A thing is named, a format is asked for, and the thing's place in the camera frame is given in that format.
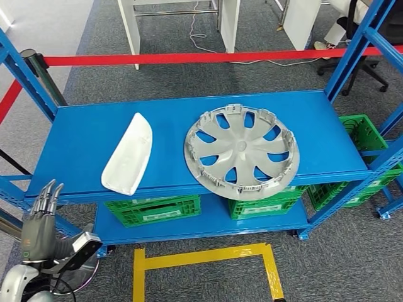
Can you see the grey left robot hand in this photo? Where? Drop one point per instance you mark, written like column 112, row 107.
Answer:
column 38, row 237

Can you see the green plastic crate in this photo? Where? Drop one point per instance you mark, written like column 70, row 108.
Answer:
column 132, row 216
column 361, row 133
column 236, row 212
column 189, row 199
column 321, row 200
column 296, row 192

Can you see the grey wheel hubcap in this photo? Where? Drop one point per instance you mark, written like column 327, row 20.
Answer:
column 241, row 146

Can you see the white curved plastic part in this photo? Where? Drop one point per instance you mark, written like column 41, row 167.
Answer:
column 127, row 158

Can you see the yellow floor tape square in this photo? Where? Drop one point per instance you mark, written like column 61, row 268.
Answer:
column 201, row 256

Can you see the black office chair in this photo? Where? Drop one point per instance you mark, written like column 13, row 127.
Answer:
column 361, row 66

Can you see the red barrier belt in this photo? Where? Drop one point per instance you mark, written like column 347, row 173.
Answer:
column 189, row 57
column 9, row 100

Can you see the blue metal shelf rack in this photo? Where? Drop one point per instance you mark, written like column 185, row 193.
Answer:
column 164, row 133
column 392, row 121

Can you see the white desk with metal bars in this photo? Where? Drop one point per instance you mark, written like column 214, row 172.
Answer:
column 229, row 25

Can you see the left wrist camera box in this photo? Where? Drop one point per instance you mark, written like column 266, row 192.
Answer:
column 86, row 244

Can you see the chrome stanchion post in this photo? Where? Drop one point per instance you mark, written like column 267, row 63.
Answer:
column 47, row 79
column 9, row 225

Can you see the person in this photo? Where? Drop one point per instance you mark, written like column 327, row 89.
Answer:
column 338, row 29

